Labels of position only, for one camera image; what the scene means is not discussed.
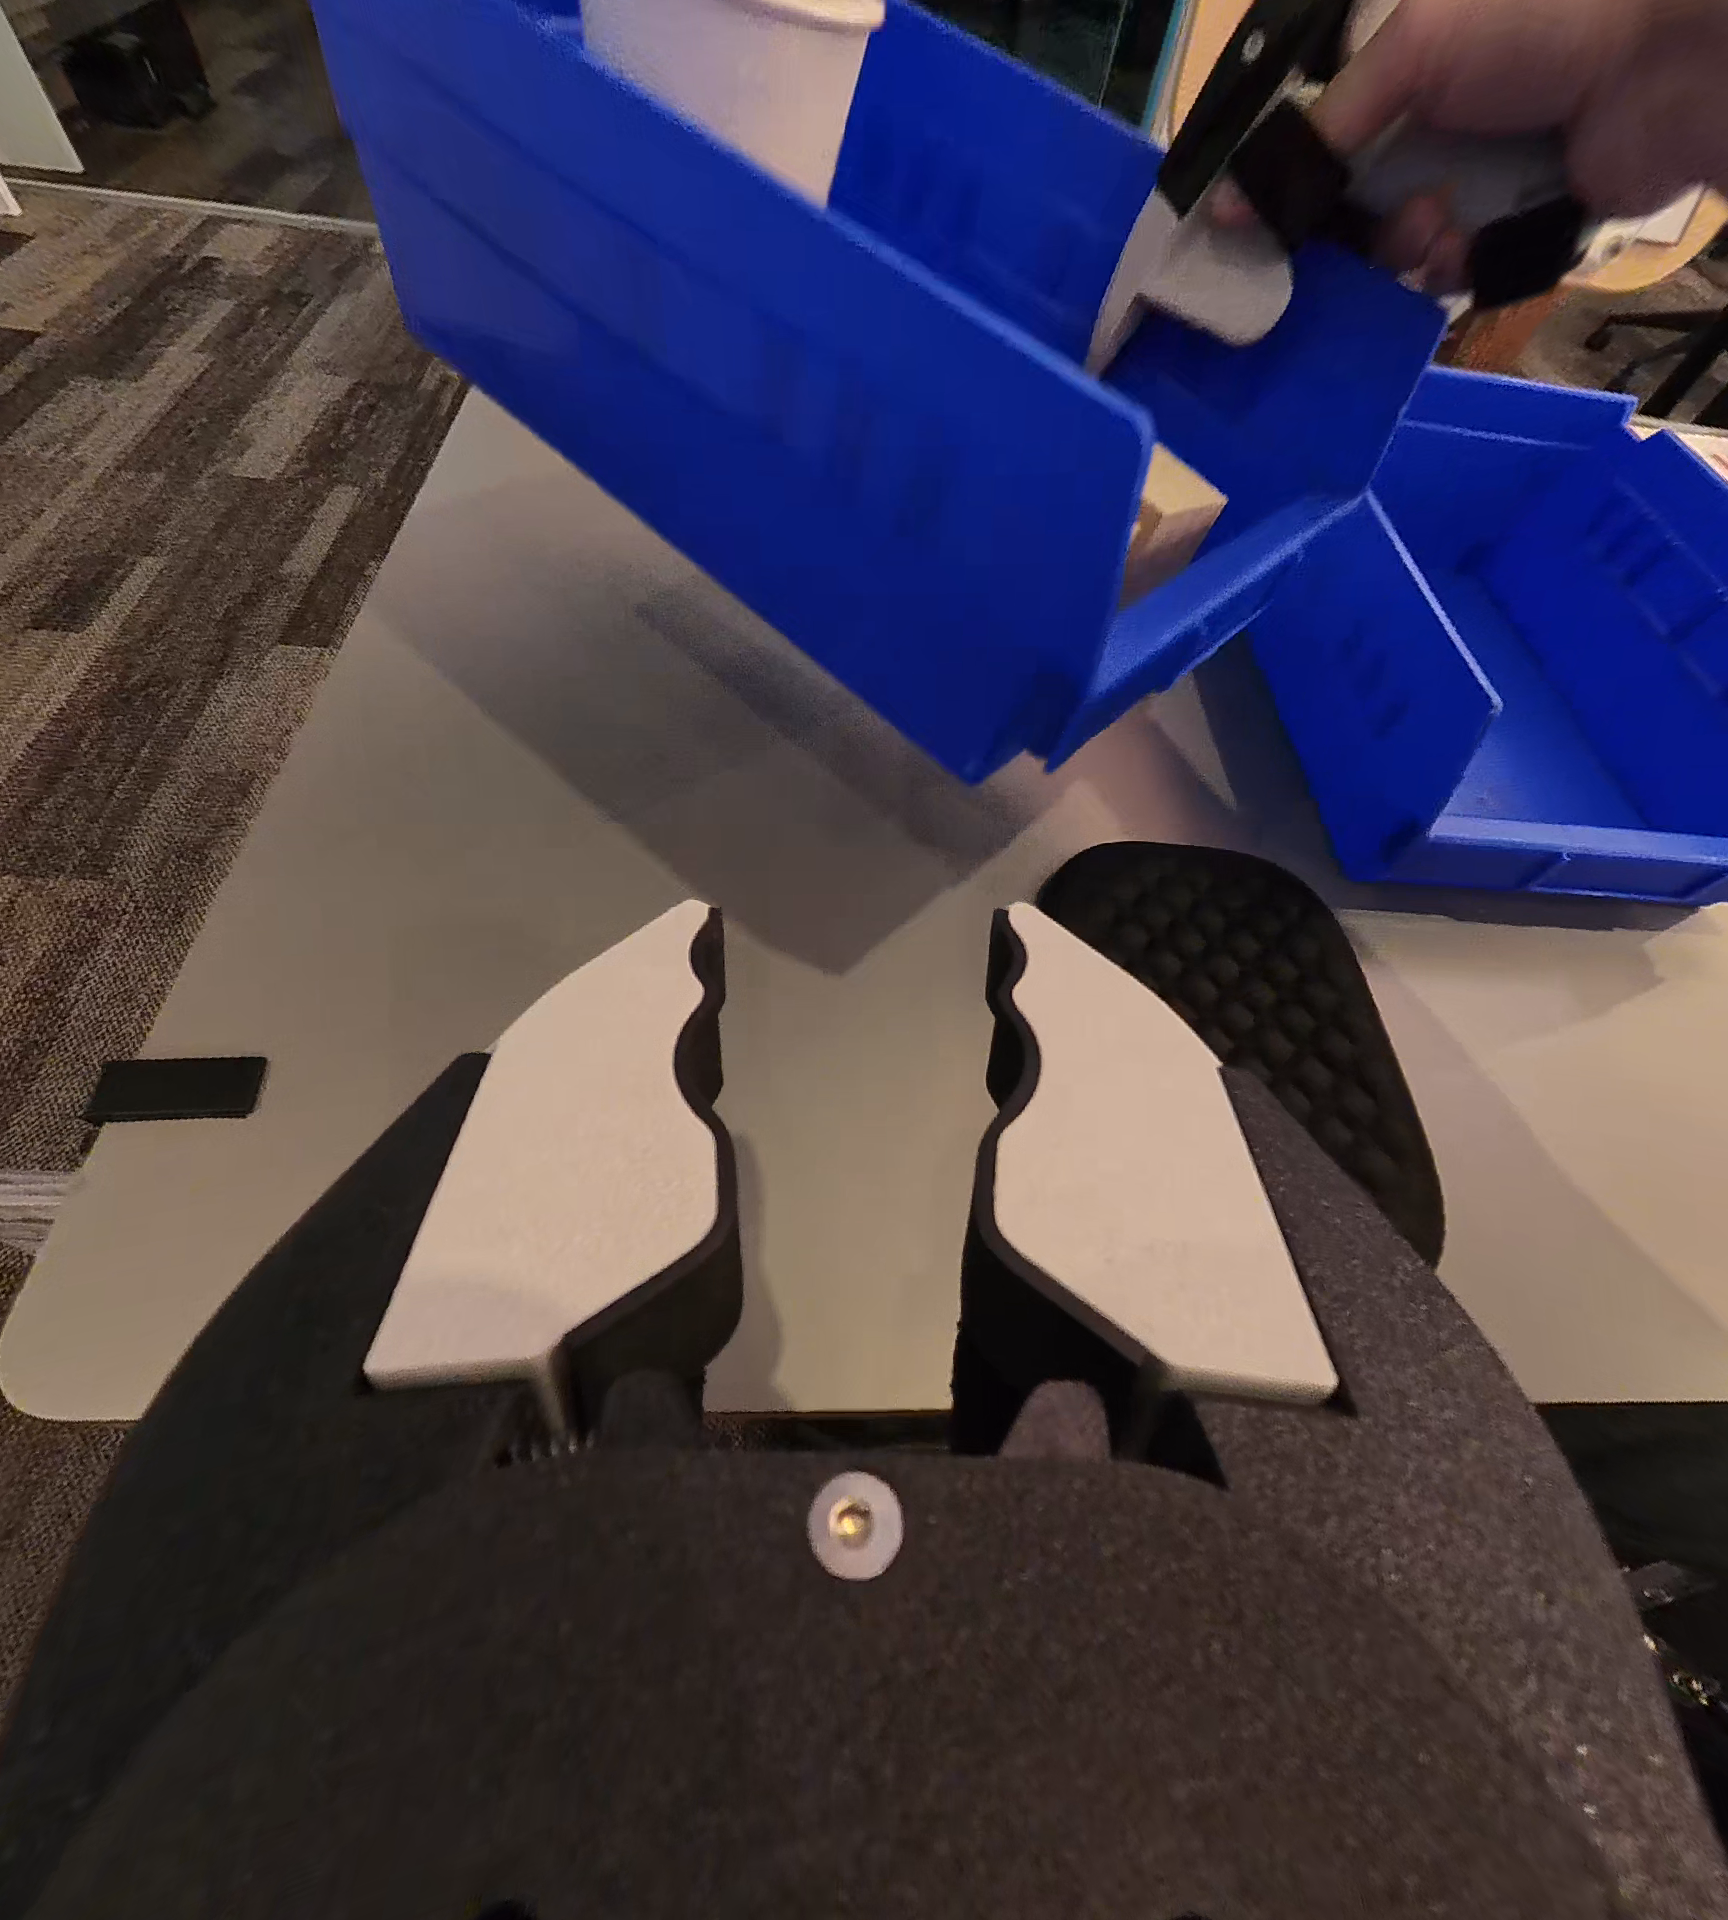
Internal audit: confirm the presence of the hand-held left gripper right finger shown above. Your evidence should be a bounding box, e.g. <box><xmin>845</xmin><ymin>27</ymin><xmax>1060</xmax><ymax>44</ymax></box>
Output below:
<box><xmin>961</xmin><ymin>899</ymin><xmax>1346</xmax><ymax>1462</ymax></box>

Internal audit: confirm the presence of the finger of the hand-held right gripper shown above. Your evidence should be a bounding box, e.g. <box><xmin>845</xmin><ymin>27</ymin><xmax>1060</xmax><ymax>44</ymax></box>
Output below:
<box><xmin>1088</xmin><ymin>191</ymin><xmax>1173</xmax><ymax>378</ymax></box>
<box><xmin>1150</xmin><ymin>191</ymin><xmax>1298</xmax><ymax>349</ymax></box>

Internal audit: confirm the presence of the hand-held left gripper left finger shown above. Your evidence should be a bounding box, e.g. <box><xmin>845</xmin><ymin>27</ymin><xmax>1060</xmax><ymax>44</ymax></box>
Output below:
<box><xmin>363</xmin><ymin>898</ymin><xmax>742</xmax><ymax>1449</ymax></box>

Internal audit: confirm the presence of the small wooden cube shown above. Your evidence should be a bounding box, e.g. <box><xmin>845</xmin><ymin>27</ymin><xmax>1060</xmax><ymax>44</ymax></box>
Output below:
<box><xmin>1119</xmin><ymin>449</ymin><xmax>1228</xmax><ymax>611</ymax></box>

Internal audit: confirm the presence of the blue plastic bin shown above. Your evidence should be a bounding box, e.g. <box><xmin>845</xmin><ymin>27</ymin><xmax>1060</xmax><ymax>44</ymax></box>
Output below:
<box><xmin>1201</xmin><ymin>367</ymin><xmax>1728</xmax><ymax>914</ymax></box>
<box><xmin>309</xmin><ymin>0</ymin><xmax>1453</xmax><ymax>787</ymax></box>

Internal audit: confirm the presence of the white paper cup green band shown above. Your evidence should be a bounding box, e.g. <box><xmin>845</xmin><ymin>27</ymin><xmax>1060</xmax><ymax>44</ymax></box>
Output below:
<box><xmin>581</xmin><ymin>0</ymin><xmax>892</xmax><ymax>210</ymax></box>

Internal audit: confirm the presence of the person's right hand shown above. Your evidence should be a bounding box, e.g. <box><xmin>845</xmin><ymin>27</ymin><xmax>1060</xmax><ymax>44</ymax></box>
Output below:
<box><xmin>1314</xmin><ymin>0</ymin><xmax>1728</xmax><ymax>301</ymax></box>

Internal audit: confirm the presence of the black quilted wrist rest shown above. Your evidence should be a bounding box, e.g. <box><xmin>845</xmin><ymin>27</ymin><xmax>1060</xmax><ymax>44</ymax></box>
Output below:
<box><xmin>1038</xmin><ymin>840</ymin><xmax>1453</xmax><ymax>1273</ymax></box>

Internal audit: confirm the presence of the small black flat plate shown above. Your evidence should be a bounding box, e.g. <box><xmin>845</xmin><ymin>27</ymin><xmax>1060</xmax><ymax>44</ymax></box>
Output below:
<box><xmin>81</xmin><ymin>1056</ymin><xmax>271</xmax><ymax>1126</ymax></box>

